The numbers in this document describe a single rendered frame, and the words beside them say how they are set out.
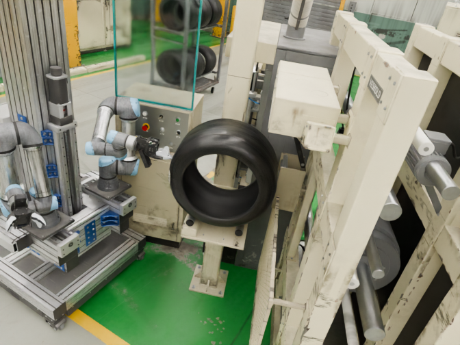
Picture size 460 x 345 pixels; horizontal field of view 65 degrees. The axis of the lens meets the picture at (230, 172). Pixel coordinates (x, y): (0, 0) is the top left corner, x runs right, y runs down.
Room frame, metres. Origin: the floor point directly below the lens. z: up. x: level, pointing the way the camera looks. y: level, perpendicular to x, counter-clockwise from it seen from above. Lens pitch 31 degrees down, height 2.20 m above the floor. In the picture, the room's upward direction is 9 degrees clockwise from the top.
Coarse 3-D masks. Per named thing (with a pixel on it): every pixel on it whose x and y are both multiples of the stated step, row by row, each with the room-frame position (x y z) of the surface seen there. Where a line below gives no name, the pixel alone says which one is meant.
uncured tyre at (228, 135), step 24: (216, 120) 1.75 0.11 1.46; (192, 144) 1.57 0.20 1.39; (216, 144) 1.54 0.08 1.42; (240, 144) 1.55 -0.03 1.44; (264, 144) 1.66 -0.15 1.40; (192, 168) 1.82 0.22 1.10; (264, 168) 1.53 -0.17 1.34; (192, 192) 1.75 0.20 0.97; (216, 192) 1.81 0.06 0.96; (240, 192) 1.80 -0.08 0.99; (264, 192) 1.52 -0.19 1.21; (192, 216) 1.57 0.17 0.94; (216, 216) 1.56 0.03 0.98; (240, 216) 1.52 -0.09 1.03
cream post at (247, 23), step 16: (240, 0) 1.92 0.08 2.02; (256, 0) 1.92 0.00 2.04; (240, 16) 1.92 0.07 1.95; (256, 16) 1.92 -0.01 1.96; (240, 32) 1.92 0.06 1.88; (256, 32) 1.91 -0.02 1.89; (240, 48) 1.92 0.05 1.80; (256, 48) 1.98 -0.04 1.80; (240, 64) 1.92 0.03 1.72; (240, 80) 1.92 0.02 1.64; (240, 96) 1.92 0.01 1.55; (224, 112) 1.92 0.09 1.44; (240, 112) 1.92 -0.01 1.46; (224, 160) 1.92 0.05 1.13; (224, 176) 1.92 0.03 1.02; (208, 256) 1.92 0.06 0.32; (208, 272) 1.92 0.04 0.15
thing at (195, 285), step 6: (198, 264) 2.12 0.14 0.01; (198, 270) 2.06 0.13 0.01; (222, 270) 2.10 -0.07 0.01; (222, 276) 2.04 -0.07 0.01; (192, 282) 1.93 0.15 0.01; (198, 282) 1.94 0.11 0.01; (192, 288) 1.87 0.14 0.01; (198, 288) 1.88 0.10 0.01; (204, 288) 1.89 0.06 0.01; (210, 288) 1.90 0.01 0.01; (216, 288) 1.91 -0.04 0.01; (222, 288) 1.92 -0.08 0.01; (210, 294) 1.85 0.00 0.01; (216, 294) 1.85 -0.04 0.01; (222, 294) 1.86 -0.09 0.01
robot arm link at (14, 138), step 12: (0, 132) 1.47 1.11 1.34; (12, 132) 1.50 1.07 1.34; (0, 144) 1.46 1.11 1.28; (12, 144) 1.50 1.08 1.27; (0, 156) 1.46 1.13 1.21; (12, 156) 1.51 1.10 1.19; (0, 168) 1.46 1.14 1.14; (12, 168) 1.49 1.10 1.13; (0, 180) 1.47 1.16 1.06; (12, 180) 1.48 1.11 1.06; (24, 192) 1.53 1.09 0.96; (0, 204) 1.44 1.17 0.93
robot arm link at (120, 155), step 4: (108, 144) 1.72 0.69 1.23; (108, 148) 1.70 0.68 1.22; (112, 148) 1.71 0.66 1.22; (124, 148) 1.70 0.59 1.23; (108, 152) 1.69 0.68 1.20; (112, 152) 1.70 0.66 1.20; (116, 152) 1.70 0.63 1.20; (120, 152) 1.70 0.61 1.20; (124, 152) 1.71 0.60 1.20; (112, 156) 1.71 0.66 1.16; (116, 156) 1.71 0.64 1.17; (120, 156) 1.71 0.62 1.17; (124, 156) 1.72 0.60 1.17
